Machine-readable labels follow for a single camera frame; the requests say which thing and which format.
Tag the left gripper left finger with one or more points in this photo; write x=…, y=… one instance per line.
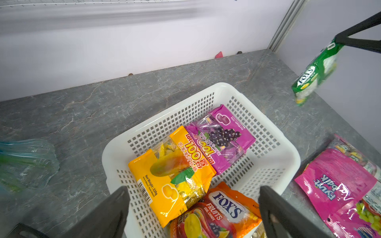
x=107, y=220

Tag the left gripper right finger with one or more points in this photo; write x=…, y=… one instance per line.
x=281, y=220

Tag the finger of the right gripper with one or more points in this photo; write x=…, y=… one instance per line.
x=366, y=24
x=369, y=45

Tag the green Fox's candy bag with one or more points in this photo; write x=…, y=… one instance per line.
x=320, y=68

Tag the orange Fox's candy bag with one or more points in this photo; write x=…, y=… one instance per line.
x=221, y=213

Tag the white plastic perforated basket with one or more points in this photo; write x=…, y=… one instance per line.
x=272, y=160

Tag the pink fruit candy bag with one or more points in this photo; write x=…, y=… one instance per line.
x=344, y=194

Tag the yellow mango candy bag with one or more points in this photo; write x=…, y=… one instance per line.
x=173, y=176

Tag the purple grape candy bag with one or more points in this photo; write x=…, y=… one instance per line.
x=221, y=137

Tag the black spatula tool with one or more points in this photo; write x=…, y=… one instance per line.
x=23, y=231

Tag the tulips in teal vase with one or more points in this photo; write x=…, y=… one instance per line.
x=27, y=164

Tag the small pink object at wall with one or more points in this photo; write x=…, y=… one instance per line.
x=219, y=55

